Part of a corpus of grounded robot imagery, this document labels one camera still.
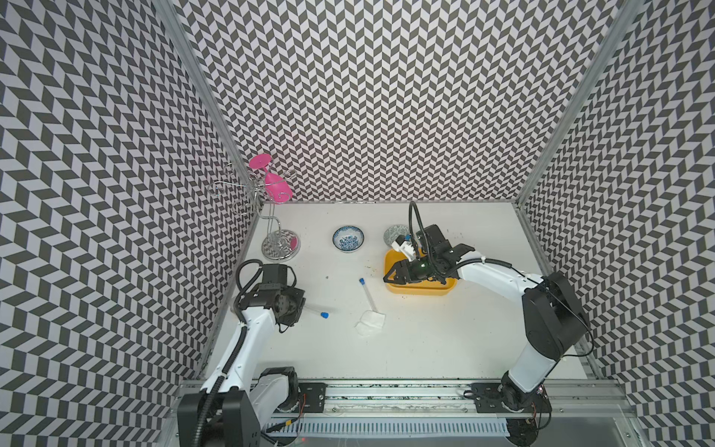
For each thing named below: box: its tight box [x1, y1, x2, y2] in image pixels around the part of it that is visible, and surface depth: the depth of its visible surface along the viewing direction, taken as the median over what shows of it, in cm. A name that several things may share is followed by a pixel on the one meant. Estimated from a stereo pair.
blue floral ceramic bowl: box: [332, 225, 365, 254], surface depth 107 cm
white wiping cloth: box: [353, 310, 387, 338], surface depth 87 cm
